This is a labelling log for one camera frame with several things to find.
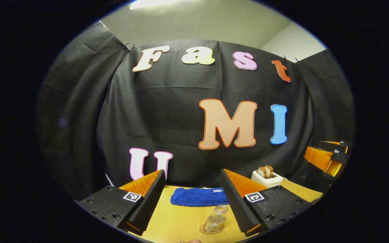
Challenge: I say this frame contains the cream toaster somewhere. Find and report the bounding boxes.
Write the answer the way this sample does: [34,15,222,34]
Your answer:
[251,170,284,188]

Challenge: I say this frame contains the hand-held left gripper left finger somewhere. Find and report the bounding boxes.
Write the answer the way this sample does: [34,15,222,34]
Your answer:
[77,169,166,236]

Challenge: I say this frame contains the round cork coaster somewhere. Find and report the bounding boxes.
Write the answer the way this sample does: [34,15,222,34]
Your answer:
[199,223,225,235]

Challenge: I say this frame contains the blue towel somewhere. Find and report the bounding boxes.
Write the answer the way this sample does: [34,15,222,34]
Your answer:
[170,187,229,207]

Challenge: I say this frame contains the black backdrop cloth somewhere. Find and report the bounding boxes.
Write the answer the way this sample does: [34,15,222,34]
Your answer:
[36,21,355,203]

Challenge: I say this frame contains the clear plastic water bottle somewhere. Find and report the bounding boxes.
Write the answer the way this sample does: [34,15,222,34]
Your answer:
[204,204,229,233]

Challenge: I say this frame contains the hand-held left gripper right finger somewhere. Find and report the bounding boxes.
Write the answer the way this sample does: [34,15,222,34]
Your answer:
[220,168,314,237]

